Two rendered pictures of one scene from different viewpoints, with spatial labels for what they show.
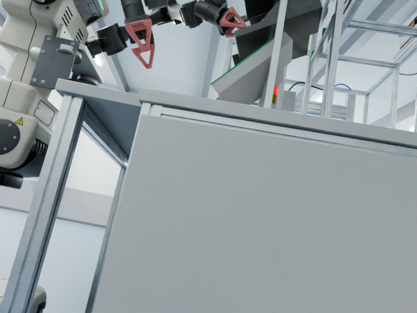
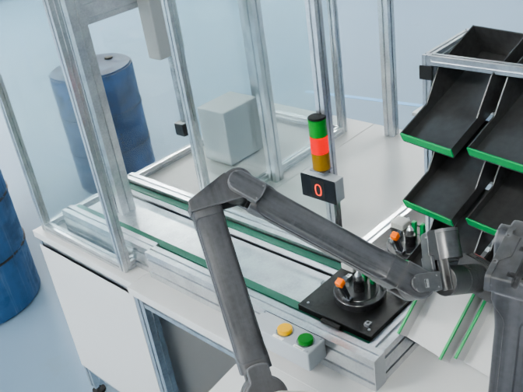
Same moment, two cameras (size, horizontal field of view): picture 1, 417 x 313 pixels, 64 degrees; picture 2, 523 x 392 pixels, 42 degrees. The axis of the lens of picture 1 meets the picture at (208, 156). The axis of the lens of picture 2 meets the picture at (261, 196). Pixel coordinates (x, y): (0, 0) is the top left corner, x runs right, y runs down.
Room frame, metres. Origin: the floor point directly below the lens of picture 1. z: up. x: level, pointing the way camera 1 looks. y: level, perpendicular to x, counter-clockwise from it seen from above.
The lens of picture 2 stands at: (0.59, 1.10, 2.14)
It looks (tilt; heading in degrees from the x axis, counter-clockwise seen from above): 29 degrees down; 313
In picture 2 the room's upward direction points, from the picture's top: 9 degrees counter-clockwise
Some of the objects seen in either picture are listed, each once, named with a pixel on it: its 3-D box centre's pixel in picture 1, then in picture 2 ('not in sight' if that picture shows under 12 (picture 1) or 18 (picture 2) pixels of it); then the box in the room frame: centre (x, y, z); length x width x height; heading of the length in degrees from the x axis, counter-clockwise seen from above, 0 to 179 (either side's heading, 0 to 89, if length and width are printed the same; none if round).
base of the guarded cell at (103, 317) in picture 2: not in sight; (232, 257); (2.46, -0.67, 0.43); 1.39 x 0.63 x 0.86; 86
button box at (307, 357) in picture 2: not in sight; (286, 339); (1.53, 0.07, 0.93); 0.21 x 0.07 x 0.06; 176
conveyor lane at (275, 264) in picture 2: not in sight; (285, 274); (1.73, -0.18, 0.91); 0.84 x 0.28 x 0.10; 176
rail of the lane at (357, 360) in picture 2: not in sight; (251, 306); (1.72, -0.01, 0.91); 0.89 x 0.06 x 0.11; 176
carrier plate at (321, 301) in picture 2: not in sight; (359, 298); (1.43, -0.14, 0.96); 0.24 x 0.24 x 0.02; 86
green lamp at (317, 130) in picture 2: not in sight; (317, 127); (1.61, -0.27, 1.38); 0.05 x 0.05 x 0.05
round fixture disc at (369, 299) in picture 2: not in sight; (359, 292); (1.43, -0.14, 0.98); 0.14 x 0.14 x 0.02
